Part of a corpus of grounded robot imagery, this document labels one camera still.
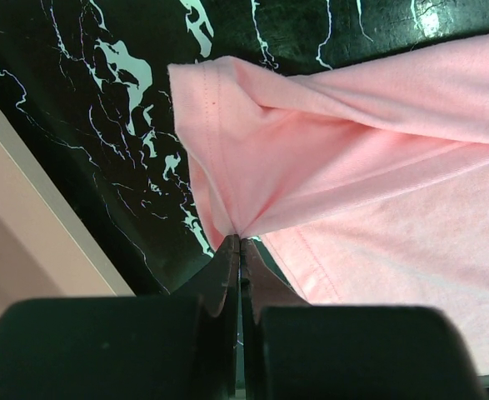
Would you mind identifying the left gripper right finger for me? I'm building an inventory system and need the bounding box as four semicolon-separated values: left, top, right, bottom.
240;239;489;399

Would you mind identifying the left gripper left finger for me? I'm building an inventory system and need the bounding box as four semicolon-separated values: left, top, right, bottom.
0;235;240;399

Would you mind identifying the light pink t-shirt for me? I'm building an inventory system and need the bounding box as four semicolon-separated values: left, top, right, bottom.
168;34;489;375

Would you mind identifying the black marble pattern mat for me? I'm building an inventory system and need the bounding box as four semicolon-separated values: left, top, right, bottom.
0;1;489;294

